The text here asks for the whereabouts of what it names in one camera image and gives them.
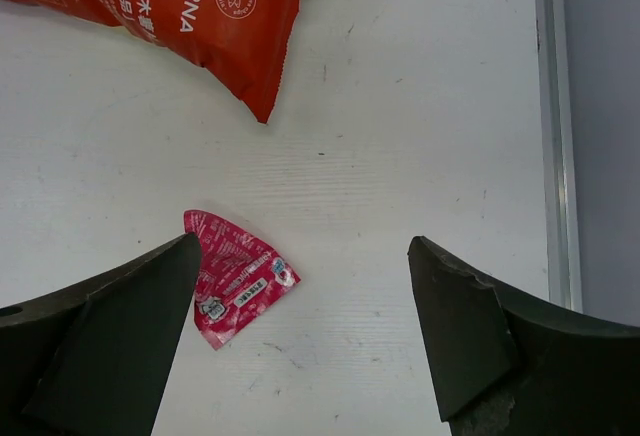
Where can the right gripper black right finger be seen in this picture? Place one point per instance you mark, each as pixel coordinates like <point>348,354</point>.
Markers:
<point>504,362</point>

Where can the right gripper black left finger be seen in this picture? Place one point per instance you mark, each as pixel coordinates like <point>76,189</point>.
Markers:
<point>94,358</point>

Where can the small pink snack packet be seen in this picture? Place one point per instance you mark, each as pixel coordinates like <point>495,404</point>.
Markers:
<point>240,277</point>

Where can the large red chips bag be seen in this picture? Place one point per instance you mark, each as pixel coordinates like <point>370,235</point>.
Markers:
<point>243,43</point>

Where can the aluminium table edge rail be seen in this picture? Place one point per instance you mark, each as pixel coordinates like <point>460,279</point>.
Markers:
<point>563,248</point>

